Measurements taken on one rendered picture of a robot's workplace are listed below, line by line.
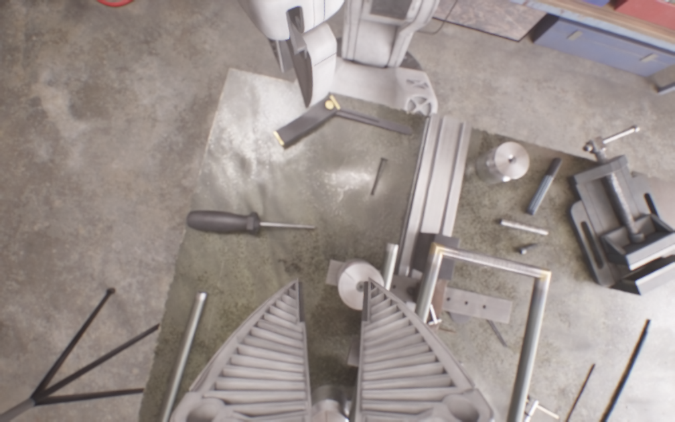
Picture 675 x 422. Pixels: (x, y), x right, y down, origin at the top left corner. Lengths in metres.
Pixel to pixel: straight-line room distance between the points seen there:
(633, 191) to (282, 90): 0.57
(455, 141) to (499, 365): 0.34
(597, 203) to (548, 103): 1.33
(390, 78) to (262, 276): 0.97
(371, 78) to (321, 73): 0.94
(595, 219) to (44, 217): 2.02
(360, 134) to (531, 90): 1.49
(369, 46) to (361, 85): 0.14
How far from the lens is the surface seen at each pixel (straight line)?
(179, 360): 0.45
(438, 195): 0.38
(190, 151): 1.47
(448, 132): 0.41
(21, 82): 2.15
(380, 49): 1.14
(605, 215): 0.56
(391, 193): 0.39
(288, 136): 0.39
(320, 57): 0.20
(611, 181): 0.56
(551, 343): 0.54
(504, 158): 0.42
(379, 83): 1.13
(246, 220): 0.37
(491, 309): 0.41
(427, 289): 0.22
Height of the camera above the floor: 1.25
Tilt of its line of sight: 86 degrees down
